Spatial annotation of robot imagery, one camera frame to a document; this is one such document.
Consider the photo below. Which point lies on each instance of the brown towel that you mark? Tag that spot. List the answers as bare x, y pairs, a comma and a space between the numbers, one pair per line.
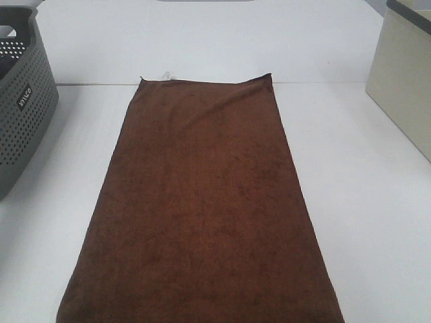
201, 216

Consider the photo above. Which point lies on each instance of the white towel label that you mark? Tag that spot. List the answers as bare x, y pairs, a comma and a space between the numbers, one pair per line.
167, 76

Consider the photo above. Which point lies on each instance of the grey perforated plastic basket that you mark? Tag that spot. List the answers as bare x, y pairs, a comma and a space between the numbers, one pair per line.
29, 94

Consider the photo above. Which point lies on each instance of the beige fabric storage box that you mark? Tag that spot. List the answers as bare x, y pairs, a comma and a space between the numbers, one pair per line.
399, 79

